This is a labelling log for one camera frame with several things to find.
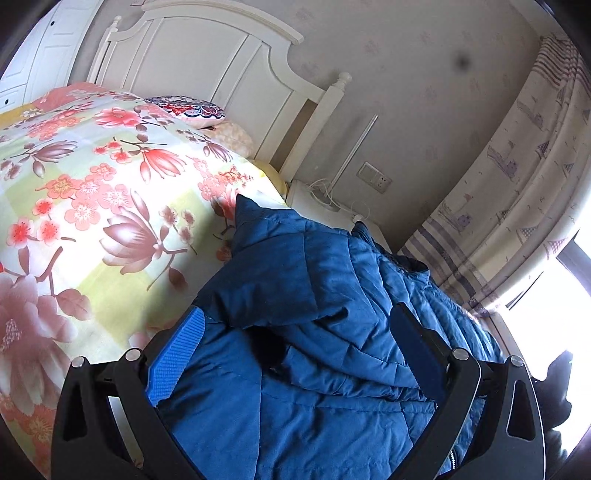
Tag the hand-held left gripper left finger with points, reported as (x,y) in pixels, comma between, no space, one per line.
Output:
(178,355)

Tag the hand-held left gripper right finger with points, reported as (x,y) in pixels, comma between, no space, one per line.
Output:
(418,346)

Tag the blue puffer jacket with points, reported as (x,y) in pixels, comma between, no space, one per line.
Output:
(323,277)

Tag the window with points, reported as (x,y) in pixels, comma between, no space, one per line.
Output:
(570,277)

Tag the printed striped curtain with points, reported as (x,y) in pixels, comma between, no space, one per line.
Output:
(508,184)

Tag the white nightstand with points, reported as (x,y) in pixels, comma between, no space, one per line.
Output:
(304,196)

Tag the floral blanket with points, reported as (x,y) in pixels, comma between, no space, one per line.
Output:
(92,184)

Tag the yellow bed sheet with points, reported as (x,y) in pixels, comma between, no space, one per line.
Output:
(270,173)

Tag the white rod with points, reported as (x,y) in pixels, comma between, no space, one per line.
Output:
(360,143)

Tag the beige pillow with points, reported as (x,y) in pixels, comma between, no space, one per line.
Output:
(235,136)

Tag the patterned pillow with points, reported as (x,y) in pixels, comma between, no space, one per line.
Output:
(189,108)

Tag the white wooden headboard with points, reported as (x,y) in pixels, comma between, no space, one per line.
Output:
(198,55)

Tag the white wardrobe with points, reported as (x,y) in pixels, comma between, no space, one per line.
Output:
(46,46)

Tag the wall socket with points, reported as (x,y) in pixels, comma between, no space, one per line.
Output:
(374,175)

